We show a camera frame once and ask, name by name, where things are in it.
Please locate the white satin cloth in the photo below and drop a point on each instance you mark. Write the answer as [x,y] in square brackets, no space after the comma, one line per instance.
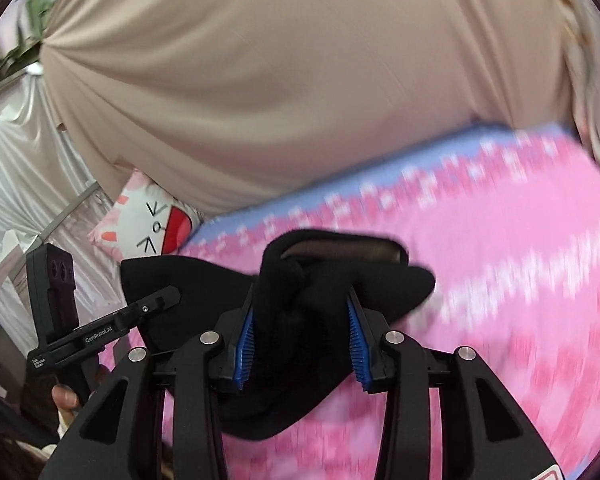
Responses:
[25,160]

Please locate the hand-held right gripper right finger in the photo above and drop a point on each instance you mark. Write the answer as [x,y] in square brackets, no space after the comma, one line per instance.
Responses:
[361,355]

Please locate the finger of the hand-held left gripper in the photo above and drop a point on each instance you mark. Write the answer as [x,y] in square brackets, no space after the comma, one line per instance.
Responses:
[157,300]

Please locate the black pants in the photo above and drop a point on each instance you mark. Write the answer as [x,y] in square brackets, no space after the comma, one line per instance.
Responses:
[305,280]

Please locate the beige cloth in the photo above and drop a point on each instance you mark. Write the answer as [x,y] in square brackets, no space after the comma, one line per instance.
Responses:
[280,85]

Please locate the white wooden furniture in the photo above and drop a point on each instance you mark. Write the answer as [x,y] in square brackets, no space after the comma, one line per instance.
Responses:
[10,260]

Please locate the person's left hand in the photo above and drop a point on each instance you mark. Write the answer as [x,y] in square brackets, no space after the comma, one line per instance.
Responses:
[65,400]

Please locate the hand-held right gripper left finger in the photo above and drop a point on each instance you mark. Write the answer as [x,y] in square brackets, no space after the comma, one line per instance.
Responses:
[245,355]

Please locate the green plant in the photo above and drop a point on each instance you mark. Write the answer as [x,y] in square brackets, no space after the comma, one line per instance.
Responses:
[27,35]

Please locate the cartoon cat face pillow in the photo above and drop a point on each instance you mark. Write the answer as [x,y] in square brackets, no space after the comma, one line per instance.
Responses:
[140,220]

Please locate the pink rose printed blanket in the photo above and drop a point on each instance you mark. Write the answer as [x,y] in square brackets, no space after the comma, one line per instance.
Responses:
[480,310]

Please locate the pale floral cloth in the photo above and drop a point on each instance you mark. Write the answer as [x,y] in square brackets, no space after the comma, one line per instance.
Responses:
[585,85]

